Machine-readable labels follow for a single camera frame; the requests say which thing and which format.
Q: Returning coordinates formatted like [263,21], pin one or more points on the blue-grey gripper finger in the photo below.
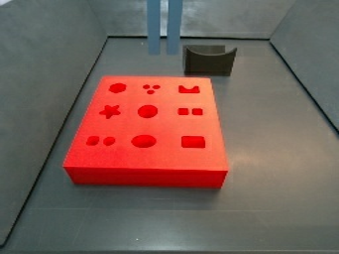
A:
[154,26]
[175,12]

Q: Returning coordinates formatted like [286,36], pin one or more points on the black curved holder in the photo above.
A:
[208,59]

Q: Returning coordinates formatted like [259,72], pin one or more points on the red shape-sorter block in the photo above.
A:
[150,134]

